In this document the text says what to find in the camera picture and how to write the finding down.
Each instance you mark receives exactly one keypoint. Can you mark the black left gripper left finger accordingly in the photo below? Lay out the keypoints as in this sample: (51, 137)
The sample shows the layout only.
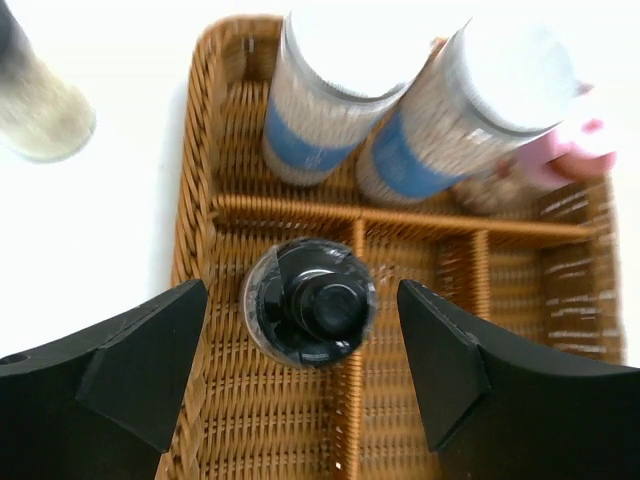
(102, 403)

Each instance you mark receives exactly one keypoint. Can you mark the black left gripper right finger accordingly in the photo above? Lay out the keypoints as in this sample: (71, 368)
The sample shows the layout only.
(495, 405)

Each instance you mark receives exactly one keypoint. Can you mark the grey dome cap shaker bottle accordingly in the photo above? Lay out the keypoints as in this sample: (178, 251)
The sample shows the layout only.
(43, 117)

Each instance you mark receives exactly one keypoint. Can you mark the black knob grinder bottle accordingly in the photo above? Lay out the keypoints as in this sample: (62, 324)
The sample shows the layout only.
(308, 302)

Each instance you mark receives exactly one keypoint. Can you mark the blue label jar silver lid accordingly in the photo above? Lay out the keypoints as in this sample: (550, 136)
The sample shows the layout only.
(339, 68)
(497, 83)

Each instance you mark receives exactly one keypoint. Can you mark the brown wicker divided basket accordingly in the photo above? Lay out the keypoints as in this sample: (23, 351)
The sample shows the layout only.
(546, 272)

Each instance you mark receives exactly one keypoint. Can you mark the pink cap spice bottle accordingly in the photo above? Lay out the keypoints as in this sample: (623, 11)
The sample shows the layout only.
(580, 148)

